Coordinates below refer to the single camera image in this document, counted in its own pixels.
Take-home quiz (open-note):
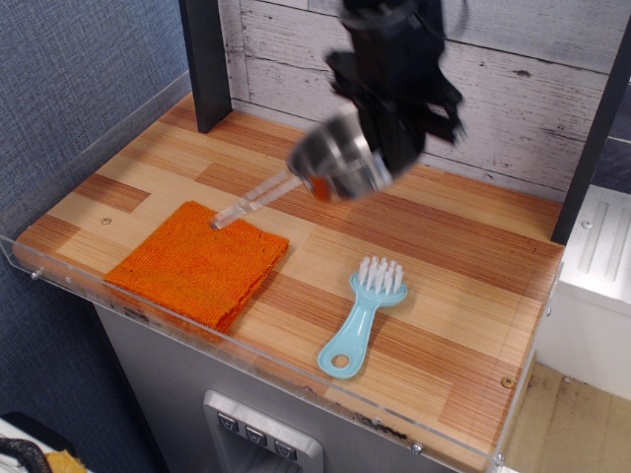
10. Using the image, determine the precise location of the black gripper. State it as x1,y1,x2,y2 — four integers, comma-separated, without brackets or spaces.
326,22,462,173

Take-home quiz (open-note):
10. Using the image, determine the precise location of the stainless steel pot with handle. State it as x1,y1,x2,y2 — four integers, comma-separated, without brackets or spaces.
210,104,394,231

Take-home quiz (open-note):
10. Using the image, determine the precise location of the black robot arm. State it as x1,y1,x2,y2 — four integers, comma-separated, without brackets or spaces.
326,1,463,175

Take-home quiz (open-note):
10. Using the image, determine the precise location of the orange folded cloth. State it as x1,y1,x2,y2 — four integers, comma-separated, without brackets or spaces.
105,201,290,333

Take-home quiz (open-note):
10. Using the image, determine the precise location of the red plastic strawberry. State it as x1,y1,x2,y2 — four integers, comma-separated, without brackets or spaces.
308,176,331,202

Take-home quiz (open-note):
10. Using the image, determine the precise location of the light blue dish brush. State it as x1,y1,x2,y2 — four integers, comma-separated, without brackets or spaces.
317,256,408,379

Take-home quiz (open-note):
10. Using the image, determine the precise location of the white toy sink unit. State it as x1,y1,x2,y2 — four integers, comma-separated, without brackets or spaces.
534,185,630,399

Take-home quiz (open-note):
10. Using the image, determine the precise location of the grey toy fridge cabinet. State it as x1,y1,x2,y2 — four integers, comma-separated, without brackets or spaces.
93,303,474,473

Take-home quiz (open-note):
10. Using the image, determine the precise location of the silver dispenser button panel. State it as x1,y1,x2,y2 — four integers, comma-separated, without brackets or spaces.
203,389,324,472

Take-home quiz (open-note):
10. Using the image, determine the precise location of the yellow object bottom left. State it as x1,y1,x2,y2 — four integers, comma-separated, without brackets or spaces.
44,450,89,473

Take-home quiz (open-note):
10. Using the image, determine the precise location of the dark grey right post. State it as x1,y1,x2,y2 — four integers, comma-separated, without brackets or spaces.
551,20,630,245

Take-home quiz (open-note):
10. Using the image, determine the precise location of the dark grey post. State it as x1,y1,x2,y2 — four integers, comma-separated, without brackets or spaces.
178,0,233,133
551,20,630,245

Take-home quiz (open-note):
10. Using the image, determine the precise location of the dark grey left post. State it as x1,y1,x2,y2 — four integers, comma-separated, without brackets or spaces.
178,0,233,133

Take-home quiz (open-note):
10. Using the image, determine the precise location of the clear acrylic guard rail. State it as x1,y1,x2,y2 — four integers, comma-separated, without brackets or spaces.
1,68,575,472

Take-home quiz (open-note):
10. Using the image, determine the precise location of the black braided cable bottom left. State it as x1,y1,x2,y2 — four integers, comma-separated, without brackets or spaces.
0,438,48,473

